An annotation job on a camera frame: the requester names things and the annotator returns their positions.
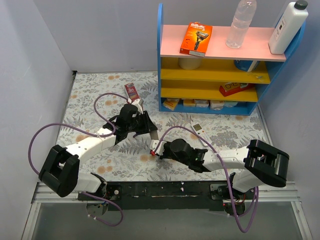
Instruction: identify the white remote control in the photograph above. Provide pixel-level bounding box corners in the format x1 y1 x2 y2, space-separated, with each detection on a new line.
149 130 159 140
191 123 210 147

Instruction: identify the orange razor box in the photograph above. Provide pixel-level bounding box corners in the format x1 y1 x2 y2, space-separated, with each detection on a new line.
179 22 213 57

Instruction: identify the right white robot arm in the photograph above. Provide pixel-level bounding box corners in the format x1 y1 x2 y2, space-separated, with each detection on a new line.
149 138 290 199

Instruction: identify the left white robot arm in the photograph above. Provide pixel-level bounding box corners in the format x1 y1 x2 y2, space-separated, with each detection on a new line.
38 104 158 200

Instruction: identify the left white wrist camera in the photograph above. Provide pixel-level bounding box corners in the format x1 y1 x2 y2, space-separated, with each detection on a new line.
127 98 144 114

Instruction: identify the red toothpaste box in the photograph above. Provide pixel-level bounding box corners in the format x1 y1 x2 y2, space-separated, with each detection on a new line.
124 82 140 102

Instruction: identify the floral table mat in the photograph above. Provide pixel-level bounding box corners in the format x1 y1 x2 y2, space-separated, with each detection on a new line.
57 72 269 181

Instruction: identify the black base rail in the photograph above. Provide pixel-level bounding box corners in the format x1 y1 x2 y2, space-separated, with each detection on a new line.
99 180 247 216

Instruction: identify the red box on shelf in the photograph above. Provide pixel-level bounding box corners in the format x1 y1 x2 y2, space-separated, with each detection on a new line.
219 82 255 97

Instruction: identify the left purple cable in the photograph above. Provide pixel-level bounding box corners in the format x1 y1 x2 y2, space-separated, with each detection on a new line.
27 92 132 176

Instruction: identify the yellow orange box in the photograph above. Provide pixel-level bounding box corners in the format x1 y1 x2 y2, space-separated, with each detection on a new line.
163 98 180 111

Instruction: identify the blue white container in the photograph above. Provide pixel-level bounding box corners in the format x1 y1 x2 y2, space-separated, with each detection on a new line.
233 60 260 72

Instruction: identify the clear plastic water bottle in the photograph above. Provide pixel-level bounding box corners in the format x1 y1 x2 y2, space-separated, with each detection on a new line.
225 0 257 49

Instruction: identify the white cup on shelf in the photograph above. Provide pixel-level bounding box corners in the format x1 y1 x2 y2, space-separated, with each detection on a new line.
178 57 202 70

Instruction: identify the blue yellow pink shelf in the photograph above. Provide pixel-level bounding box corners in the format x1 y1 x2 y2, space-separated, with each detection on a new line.
157 4 306 116

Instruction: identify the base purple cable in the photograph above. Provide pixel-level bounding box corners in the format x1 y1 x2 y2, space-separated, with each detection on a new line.
79 191 125 227

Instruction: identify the white bottle black cap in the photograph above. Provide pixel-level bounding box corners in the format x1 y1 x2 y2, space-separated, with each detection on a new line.
268 0 309 55

